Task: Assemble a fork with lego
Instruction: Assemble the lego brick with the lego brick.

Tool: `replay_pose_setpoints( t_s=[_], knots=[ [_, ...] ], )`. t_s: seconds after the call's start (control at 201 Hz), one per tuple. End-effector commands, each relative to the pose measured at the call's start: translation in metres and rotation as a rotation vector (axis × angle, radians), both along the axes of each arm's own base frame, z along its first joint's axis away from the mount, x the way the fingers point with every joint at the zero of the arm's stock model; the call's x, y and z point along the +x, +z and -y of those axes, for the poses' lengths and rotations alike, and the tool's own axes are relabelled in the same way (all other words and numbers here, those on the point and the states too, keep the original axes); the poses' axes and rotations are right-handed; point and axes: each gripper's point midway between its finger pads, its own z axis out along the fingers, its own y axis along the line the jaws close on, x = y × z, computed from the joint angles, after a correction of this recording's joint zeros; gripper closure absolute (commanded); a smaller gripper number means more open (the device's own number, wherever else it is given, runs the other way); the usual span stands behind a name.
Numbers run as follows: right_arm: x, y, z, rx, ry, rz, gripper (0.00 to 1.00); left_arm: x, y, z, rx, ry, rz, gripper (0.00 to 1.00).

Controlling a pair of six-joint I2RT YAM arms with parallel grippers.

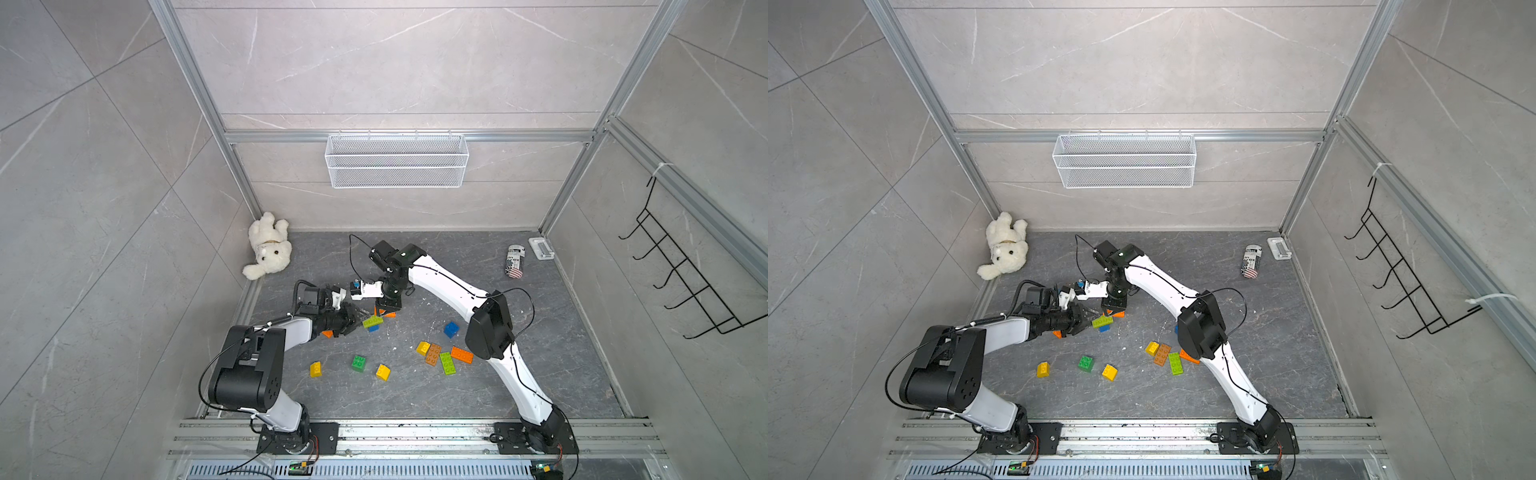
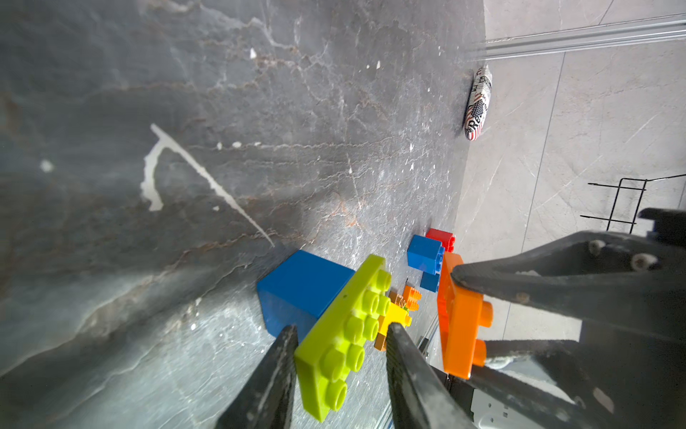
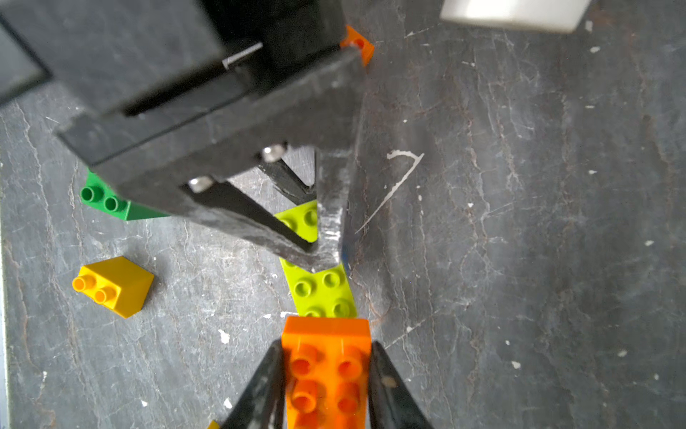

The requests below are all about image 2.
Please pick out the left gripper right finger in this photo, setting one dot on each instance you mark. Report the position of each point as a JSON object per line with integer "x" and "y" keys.
{"x": 421, "y": 395}

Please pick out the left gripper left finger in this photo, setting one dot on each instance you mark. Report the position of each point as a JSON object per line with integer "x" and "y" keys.
{"x": 266, "y": 400}

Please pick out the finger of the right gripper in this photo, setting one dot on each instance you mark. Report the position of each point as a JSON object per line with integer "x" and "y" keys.
{"x": 631, "y": 283}
{"x": 559, "y": 360}

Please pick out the lime green lego plate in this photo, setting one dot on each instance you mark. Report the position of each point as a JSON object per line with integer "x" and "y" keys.
{"x": 334, "y": 347}

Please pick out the orange lego plate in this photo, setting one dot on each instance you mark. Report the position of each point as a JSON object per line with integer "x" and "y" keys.
{"x": 412, "y": 298}
{"x": 461, "y": 314}

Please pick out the blue lego block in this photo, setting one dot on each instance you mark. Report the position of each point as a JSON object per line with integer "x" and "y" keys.
{"x": 299, "y": 291}

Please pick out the yellow lego brick right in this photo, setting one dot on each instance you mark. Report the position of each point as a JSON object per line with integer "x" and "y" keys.
{"x": 394, "y": 314}

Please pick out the brown lego plate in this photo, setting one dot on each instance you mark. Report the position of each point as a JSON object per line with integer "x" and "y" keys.
{"x": 381, "y": 341}

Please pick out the small blue lego brick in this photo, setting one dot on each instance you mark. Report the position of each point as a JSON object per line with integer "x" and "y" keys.
{"x": 426, "y": 255}

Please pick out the red lego brick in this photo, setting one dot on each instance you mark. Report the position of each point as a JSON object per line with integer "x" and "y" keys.
{"x": 447, "y": 239}

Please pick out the flag pattern can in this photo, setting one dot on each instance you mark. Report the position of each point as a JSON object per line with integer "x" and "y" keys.
{"x": 478, "y": 104}

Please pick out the black wire hook rack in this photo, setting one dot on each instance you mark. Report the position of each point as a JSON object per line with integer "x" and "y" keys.
{"x": 627, "y": 195}

